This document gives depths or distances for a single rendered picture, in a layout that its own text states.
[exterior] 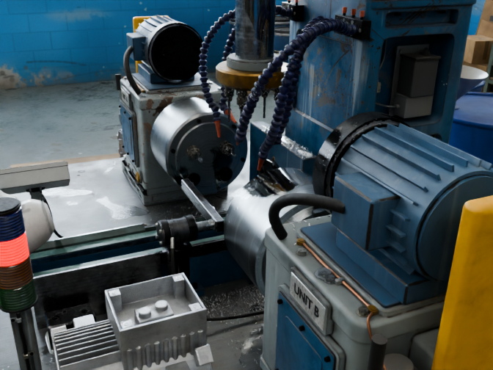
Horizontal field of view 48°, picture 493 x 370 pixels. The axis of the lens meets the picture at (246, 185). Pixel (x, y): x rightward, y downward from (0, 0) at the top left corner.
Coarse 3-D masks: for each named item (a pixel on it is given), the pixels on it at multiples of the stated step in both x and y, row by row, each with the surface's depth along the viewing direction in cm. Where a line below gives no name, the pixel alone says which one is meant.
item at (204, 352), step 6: (54, 330) 80; (60, 330) 81; (198, 348) 77; (204, 348) 77; (210, 348) 78; (198, 354) 77; (204, 354) 77; (210, 354) 77; (198, 360) 77; (204, 360) 77; (210, 360) 77; (198, 366) 77
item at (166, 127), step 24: (168, 120) 159; (192, 120) 153; (168, 144) 153; (192, 144) 155; (216, 144) 158; (240, 144) 162; (168, 168) 155; (192, 168) 158; (216, 168) 161; (240, 168) 165
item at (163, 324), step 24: (120, 288) 81; (144, 288) 83; (168, 288) 84; (192, 288) 81; (120, 312) 81; (144, 312) 77; (168, 312) 79; (192, 312) 76; (120, 336) 72; (144, 336) 74; (168, 336) 76; (192, 336) 77; (144, 360) 76; (168, 360) 77
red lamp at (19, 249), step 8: (16, 240) 89; (24, 240) 91; (0, 248) 89; (8, 248) 89; (16, 248) 90; (24, 248) 92; (0, 256) 89; (8, 256) 90; (16, 256) 90; (24, 256) 92; (0, 264) 90; (8, 264) 90
